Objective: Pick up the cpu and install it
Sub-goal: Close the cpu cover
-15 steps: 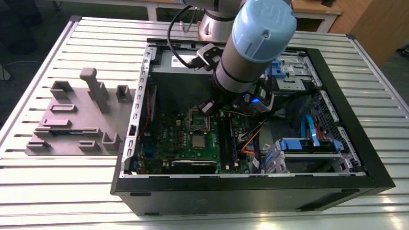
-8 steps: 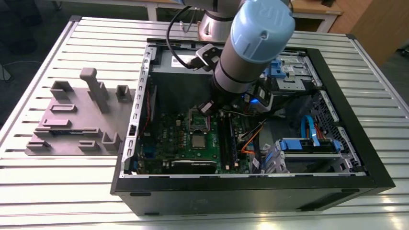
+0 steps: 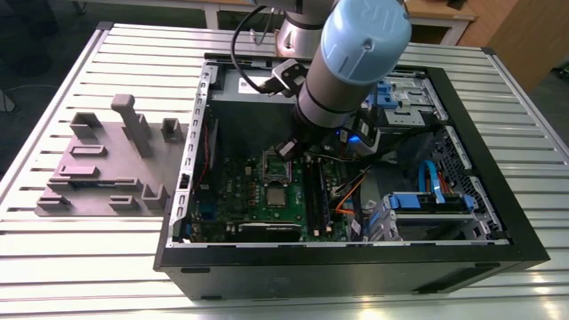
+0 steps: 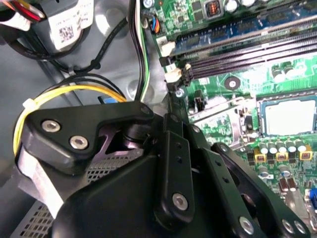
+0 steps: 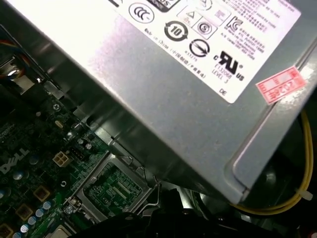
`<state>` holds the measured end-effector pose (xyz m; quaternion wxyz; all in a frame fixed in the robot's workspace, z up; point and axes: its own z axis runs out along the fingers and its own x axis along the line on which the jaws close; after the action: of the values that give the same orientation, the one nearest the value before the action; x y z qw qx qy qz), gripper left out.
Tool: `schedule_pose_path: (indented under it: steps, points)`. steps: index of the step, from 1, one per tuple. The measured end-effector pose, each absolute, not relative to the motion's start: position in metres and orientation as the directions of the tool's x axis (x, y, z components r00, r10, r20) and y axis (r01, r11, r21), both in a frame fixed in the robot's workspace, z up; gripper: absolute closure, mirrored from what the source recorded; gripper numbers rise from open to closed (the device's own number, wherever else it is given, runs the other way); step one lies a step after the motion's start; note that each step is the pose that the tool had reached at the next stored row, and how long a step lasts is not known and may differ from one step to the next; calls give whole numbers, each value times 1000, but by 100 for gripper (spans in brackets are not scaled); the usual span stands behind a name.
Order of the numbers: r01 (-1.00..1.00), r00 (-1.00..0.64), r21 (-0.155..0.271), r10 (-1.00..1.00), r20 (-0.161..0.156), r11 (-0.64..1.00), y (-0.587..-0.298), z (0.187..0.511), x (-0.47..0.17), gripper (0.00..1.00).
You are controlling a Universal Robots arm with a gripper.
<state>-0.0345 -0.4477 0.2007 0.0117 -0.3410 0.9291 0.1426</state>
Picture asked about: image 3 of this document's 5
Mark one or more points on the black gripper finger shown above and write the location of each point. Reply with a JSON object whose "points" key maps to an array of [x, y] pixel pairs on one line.
{"points": [[286, 150]]}

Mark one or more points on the silver square CPU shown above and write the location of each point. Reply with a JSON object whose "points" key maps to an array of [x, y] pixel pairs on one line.
{"points": [[276, 196]]}

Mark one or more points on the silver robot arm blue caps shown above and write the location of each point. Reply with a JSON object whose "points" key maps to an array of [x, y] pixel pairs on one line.
{"points": [[351, 50]]}

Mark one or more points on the black CPU socket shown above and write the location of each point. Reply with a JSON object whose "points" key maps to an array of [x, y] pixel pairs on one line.
{"points": [[278, 206]]}

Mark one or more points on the grey power supply unit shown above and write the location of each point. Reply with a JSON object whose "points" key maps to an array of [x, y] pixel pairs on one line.
{"points": [[250, 123]]}

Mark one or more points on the black RAM slot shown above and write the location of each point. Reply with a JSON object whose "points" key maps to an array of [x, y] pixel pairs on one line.
{"points": [[324, 193], [311, 193]]}

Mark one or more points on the green motherboard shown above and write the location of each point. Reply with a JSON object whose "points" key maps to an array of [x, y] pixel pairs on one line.
{"points": [[240, 193]]}

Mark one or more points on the blue plastic drive latch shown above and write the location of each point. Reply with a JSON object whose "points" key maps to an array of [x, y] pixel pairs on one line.
{"points": [[386, 100]]}

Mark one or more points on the silver optical drive cage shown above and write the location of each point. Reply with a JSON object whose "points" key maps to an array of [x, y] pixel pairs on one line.
{"points": [[404, 116]]}

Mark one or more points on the black graphics card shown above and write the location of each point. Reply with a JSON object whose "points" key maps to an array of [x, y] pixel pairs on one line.
{"points": [[267, 233]]}

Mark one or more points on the blue motherboard connector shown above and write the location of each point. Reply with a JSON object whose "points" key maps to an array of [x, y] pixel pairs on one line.
{"points": [[208, 211]]}

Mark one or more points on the hard disk in blue carrier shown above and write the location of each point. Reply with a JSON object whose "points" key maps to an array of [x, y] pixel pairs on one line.
{"points": [[404, 201]]}

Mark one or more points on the black open PC case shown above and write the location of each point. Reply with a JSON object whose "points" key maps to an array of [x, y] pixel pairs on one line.
{"points": [[311, 266]]}

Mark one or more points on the silver disk bay cage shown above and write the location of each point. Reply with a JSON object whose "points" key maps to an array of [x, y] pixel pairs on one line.
{"points": [[438, 216]]}

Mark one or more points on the grey plastic parts rack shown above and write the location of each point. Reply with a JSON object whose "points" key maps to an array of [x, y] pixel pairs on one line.
{"points": [[111, 160]]}

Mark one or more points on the loose RAM stick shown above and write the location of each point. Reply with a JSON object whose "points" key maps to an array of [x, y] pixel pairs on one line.
{"points": [[95, 183]]}

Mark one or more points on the brown wooden cabinet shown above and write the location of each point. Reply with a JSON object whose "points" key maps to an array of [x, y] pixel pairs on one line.
{"points": [[524, 40]]}

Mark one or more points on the black office chair base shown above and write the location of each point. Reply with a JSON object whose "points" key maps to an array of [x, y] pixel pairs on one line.
{"points": [[564, 70]]}

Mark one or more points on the wooden desk white frame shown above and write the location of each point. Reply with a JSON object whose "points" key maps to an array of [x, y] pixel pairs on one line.
{"points": [[444, 13]]}

